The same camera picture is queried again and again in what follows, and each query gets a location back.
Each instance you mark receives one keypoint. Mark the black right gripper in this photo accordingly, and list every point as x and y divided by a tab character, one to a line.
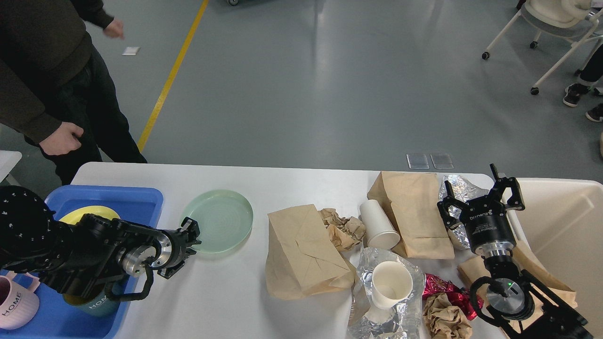
486	228

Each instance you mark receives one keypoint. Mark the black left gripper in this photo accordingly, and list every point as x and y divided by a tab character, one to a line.
171	247

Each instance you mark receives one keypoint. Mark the mint green plate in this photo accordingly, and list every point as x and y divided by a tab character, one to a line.
224	217

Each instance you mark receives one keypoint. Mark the pink home mug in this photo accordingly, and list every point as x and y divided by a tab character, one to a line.
18	304

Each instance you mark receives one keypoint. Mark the brown paper bag under arm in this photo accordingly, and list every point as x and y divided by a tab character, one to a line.
541	273

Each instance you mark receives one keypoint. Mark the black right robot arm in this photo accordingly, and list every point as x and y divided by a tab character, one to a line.
510	298

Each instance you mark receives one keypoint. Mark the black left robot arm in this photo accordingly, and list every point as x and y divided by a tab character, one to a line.
115	254

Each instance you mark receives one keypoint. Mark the crumpled silver foil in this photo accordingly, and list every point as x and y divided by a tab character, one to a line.
464	190

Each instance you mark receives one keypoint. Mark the flat brown paper bag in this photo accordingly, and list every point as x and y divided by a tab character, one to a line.
409	199

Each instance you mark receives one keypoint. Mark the beige plastic bin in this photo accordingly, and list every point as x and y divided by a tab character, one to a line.
562	224

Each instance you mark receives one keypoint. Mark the red foil wrapper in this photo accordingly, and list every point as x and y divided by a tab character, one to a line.
459	297

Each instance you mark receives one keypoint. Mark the teal home mug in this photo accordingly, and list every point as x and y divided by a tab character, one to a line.
97	304

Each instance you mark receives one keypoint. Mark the lying white paper cup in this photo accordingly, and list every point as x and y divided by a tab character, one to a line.
380	232

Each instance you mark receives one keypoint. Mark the yellow plate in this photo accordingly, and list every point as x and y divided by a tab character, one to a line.
72	218

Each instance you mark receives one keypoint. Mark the upright white paper cup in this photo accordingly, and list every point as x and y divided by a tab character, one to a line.
392	282

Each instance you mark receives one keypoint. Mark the crumpled brown paper ball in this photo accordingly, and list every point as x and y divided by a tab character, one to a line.
444	320

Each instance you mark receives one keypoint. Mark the large brown paper bag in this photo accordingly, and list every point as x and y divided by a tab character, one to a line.
302	261

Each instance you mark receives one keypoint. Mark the silver foil bag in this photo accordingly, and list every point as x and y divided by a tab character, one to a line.
402	320

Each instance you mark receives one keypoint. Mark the crumpled brown paper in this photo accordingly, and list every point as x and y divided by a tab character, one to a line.
344	233

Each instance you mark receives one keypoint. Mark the blue plastic tray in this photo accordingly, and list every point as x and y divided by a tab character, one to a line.
55	319

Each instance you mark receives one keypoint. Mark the person with black sneakers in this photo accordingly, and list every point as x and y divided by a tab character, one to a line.
588	77

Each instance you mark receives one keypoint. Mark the white side table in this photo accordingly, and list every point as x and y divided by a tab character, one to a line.
8	160

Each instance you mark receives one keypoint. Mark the person in dark clothes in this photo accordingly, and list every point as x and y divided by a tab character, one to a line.
55	86

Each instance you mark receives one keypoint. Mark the white rolling chair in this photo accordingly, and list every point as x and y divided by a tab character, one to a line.
575	21

